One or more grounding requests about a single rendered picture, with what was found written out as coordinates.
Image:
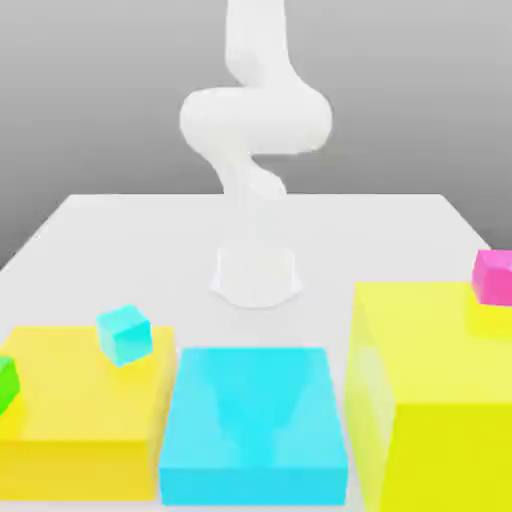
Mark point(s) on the large cyan box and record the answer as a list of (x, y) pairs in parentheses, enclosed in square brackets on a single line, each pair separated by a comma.
[(252, 420)]

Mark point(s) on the small green cube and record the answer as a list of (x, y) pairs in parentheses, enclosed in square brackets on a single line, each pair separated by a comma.
[(6, 382)]

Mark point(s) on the large lemon yellow box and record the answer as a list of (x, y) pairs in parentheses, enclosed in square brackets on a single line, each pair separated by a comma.
[(440, 380)]

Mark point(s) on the large orange-yellow box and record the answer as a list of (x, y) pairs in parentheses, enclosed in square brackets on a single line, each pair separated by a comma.
[(80, 400)]

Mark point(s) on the small cyan cube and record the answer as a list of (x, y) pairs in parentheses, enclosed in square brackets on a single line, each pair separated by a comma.
[(124, 335)]

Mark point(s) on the small pink cube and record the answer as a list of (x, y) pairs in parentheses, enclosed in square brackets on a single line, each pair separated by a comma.
[(494, 278)]

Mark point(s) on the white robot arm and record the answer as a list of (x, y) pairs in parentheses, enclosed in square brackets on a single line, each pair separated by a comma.
[(256, 120)]

